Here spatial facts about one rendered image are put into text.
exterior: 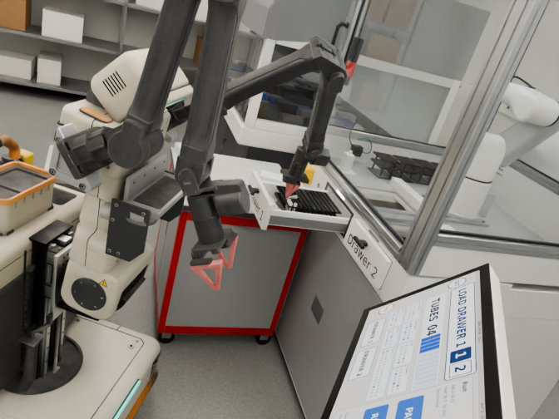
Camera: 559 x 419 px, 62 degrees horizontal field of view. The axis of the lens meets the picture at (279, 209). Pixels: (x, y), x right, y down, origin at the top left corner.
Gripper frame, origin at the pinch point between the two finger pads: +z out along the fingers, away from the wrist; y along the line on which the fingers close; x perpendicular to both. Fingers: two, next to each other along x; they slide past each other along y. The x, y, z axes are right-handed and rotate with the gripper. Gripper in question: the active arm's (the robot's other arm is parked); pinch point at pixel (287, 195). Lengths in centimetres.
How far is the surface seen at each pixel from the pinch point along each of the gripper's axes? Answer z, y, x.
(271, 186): 4.4, 2.2, -14.1
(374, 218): -9.8, -23.9, 23.6
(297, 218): 3.5, -3.1, 9.7
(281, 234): 25.2, -9.2, -13.2
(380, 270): -0.1, -23.6, 40.5
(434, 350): -26, 4, 100
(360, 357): -12, 9, 91
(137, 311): 96, 40, -32
